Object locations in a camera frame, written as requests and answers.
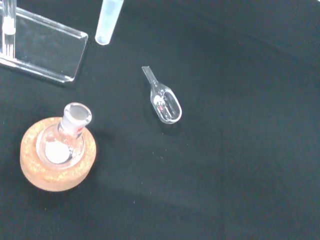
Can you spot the clear glass weighing funnel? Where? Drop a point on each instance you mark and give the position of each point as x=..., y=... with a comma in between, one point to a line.
x=172, y=110

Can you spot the black bench cloth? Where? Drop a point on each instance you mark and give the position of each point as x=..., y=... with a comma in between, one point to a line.
x=225, y=150

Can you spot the clear acrylic funnel stand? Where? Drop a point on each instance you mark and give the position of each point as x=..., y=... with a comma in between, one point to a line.
x=47, y=50

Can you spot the small round-bottom glass flask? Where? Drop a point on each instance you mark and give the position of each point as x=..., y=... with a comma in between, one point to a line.
x=57, y=150

